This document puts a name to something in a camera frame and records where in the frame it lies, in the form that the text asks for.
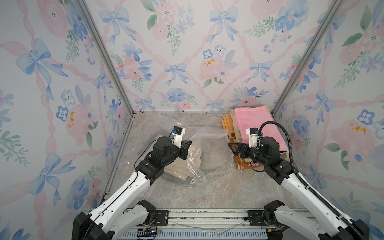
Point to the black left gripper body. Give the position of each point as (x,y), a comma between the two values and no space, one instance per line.
(176,153)

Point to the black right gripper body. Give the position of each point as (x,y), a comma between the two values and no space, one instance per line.
(253,154)

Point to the yellow grey checked blanket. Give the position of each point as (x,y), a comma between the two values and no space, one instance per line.
(235,126)

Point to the clear plastic vacuum bag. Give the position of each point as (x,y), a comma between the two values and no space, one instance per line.
(203,129)

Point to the pink fleece blanket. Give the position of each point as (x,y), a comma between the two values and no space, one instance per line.
(254,118)

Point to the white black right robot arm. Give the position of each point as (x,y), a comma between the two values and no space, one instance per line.
(330,223)

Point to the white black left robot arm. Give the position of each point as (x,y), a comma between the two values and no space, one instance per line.
(112,218)

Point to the cream fleece blanket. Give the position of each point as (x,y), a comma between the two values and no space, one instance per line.
(180,169)

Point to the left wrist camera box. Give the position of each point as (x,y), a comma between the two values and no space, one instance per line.
(177,135)

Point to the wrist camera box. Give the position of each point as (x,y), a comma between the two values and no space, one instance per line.
(177,135)
(253,135)

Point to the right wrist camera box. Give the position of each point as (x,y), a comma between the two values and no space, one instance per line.
(253,135)

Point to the left floor aluminium rail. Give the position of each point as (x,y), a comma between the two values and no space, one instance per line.
(107,192)

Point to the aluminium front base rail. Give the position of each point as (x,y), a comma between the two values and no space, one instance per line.
(216,224)

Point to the left rear aluminium corner post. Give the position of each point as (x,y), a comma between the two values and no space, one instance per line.
(95,34)

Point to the aluminium corner post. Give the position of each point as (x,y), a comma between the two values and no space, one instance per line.
(320,33)
(95,34)

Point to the right rear aluminium corner post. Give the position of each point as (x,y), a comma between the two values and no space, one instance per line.
(320,33)

